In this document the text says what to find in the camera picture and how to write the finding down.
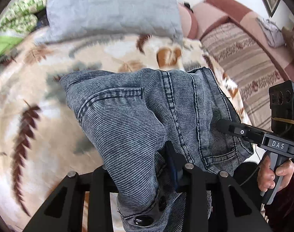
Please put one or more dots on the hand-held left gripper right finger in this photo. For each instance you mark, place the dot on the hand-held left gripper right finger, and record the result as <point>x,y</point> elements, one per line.
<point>170,160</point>

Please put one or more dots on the leaf print blanket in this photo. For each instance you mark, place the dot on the leaf print blanket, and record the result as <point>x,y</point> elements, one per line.
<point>40,77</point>

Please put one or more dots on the striped sofa cushion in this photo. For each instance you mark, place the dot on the striped sofa cushion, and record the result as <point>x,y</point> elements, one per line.
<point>238,53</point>

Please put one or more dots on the grey quilted pillow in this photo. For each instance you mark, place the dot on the grey quilted pillow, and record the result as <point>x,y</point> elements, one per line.
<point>108,9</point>

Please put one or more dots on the dark blue cloth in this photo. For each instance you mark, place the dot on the dark blue cloth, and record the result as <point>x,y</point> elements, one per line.
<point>43,19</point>

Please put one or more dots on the pink sofa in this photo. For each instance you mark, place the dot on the pink sofa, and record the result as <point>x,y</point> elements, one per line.
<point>209,17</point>

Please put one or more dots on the green patterned quilt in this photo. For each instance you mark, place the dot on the green patterned quilt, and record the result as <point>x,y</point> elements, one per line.
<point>19,17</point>

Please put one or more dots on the person's right hand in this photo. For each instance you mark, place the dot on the person's right hand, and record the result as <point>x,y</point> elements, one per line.
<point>264,176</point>

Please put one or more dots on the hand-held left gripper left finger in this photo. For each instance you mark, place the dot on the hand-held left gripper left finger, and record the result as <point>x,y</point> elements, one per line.
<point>98,186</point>

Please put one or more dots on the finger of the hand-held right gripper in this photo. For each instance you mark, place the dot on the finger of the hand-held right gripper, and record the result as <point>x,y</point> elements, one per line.
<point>225,127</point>

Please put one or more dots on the person's dark trouser leg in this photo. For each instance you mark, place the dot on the person's dark trouser leg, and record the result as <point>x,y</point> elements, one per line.
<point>245,174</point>

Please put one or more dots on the white crumpled cloth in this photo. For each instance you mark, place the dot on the white crumpled cloth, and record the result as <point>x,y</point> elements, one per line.
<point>272,33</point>

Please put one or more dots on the brown fabric item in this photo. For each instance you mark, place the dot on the brown fabric item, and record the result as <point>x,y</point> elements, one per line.
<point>291,38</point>

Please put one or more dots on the person's red clothing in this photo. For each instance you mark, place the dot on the person's red clothing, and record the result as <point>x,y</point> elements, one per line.
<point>286,205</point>

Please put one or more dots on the blue denim pants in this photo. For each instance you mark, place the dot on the blue denim pants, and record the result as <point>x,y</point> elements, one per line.
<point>127,116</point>

